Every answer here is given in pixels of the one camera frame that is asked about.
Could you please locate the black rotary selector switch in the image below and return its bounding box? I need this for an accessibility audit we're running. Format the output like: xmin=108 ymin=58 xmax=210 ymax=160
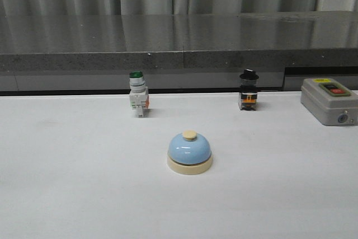
xmin=238 ymin=69 xmax=259 ymax=111

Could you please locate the blue and cream desk bell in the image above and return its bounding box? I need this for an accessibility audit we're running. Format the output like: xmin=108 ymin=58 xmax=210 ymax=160
xmin=167 ymin=130 xmax=213 ymax=175

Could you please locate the grey stone counter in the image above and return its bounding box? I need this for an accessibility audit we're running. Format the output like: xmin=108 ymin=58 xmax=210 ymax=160
xmin=1 ymin=11 xmax=357 ymax=95

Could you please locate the grey switch box red button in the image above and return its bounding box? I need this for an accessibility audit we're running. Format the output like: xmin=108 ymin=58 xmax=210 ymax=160
xmin=300 ymin=78 xmax=357 ymax=126

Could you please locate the green pushbutton switch white base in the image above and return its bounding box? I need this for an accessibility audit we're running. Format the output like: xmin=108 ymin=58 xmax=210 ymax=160
xmin=129 ymin=71 xmax=149 ymax=117

